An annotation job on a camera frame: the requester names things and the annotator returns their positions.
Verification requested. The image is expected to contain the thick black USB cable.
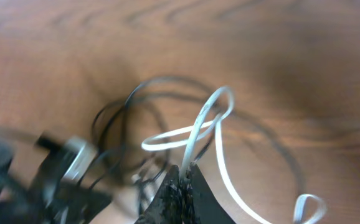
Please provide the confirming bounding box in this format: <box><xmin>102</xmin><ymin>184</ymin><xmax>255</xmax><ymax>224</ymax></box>
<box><xmin>123</xmin><ymin>74</ymin><xmax>305</xmax><ymax>194</ymax></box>

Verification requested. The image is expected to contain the white USB cable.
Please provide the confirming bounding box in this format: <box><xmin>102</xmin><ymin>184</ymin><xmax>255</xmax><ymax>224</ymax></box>
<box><xmin>141</xmin><ymin>86</ymin><xmax>327</xmax><ymax>224</ymax></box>

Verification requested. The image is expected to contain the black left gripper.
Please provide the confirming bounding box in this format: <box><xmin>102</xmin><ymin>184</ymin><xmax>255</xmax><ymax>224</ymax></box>
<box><xmin>0</xmin><ymin>183</ymin><xmax>111</xmax><ymax>224</ymax></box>

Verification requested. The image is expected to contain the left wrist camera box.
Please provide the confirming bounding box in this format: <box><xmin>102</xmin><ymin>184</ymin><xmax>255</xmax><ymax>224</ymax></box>
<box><xmin>31</xmin><ymin>134</ymin><xmax>97</xmax><ymax>206</ymax></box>

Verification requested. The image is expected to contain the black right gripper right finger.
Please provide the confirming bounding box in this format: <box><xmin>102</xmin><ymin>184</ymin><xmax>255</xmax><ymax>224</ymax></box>
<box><xmin>187</xmin><ymin>163</ymin><xmax>235</xmax><ymax>224</ymax></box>

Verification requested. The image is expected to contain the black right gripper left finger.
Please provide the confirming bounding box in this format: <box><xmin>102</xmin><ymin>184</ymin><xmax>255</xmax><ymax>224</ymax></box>
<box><xmin>135</xmin><ymin>165</ymin><xmax>182</xmax><ymax>224</ymax></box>

